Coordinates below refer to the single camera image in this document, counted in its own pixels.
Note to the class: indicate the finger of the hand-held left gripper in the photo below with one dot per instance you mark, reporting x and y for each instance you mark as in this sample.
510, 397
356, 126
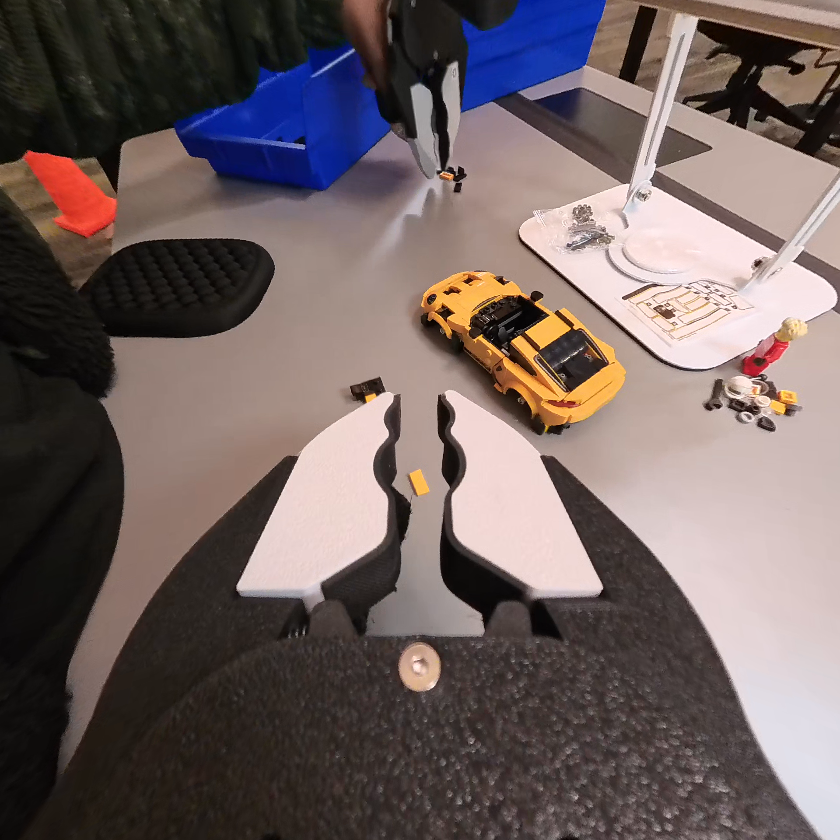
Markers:
423, 124
451, 111

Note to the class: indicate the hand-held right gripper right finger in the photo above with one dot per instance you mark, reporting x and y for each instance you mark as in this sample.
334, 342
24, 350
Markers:
518, 518

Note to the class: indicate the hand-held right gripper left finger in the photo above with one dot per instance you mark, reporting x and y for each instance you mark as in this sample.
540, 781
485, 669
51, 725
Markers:
328, 518

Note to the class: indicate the black yellow lego plate assembly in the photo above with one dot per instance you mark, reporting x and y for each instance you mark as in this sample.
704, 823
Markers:
366, 390

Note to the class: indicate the person's left forearm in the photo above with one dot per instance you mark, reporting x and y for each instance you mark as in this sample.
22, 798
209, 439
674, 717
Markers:
131, 65

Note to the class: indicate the yellow lego car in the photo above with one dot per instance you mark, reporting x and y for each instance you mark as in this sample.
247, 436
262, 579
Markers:
525, 354

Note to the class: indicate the bag of small lego parts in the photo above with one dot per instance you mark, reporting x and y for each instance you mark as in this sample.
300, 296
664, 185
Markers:
577, 229

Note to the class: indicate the pile of small lego pieces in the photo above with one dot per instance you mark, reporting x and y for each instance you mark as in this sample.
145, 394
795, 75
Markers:
754, 403

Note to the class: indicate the lego sticker sheet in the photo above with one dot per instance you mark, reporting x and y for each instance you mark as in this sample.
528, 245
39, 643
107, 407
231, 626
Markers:
689, 312

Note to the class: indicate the red lego minifigure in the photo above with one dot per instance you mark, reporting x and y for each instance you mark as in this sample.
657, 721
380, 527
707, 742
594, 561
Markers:
768, 354

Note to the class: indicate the person's left hand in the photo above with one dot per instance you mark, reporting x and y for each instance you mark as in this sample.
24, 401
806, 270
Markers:
369, 39

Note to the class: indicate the small black brick pieces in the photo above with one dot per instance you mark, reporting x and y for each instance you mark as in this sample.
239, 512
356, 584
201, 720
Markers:
460, 174

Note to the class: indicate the open blue storage bin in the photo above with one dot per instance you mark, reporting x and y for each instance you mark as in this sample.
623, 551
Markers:
315, 138

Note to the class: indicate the clear stand rod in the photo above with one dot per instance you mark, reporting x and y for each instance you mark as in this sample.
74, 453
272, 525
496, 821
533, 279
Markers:
800, 236
663, 111

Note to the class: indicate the round clear lens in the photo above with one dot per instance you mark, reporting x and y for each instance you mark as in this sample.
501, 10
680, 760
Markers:
656, 253

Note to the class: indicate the black armrest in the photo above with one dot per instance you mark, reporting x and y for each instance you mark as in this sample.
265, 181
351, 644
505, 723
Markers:
184, 289

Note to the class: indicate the person's dark clothed torso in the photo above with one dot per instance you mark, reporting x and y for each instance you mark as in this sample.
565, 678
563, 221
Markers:
46, 525

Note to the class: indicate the black office chair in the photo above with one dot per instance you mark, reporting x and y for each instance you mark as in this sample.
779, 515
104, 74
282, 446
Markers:
768, 85

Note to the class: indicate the white stand base board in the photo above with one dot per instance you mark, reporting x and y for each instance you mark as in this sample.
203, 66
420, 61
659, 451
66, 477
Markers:
787, 308

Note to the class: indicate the orange traffic cone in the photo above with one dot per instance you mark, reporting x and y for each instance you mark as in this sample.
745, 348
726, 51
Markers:
79, 197

